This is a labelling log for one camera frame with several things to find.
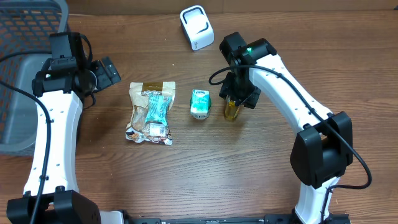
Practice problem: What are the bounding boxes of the yellow oil bottle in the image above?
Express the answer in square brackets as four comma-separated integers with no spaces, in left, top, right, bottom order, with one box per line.
[224,96,241,121]

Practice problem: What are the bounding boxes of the green lidded cup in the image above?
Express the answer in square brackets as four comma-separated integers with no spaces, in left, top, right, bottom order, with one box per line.
[190,93,213,121]

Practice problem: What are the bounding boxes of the brown Pantree snack pouch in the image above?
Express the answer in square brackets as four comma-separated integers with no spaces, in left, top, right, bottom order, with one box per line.
[125,82,176,145]

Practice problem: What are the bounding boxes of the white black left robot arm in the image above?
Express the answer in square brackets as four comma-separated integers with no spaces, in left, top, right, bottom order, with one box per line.
[6,55,124,223]

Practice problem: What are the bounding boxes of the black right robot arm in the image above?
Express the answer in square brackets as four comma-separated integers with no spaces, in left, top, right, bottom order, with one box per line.
[220,32,353,223]

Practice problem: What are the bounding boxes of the white barcode scanner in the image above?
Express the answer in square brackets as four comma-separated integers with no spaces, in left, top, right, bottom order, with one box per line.
[180,5,215,51]

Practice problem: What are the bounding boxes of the grey plastic mesh basket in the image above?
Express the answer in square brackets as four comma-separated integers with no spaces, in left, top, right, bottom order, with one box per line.
[1,0,69,156]

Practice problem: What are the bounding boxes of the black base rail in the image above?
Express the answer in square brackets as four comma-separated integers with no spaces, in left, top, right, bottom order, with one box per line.
[124,213,352,224]

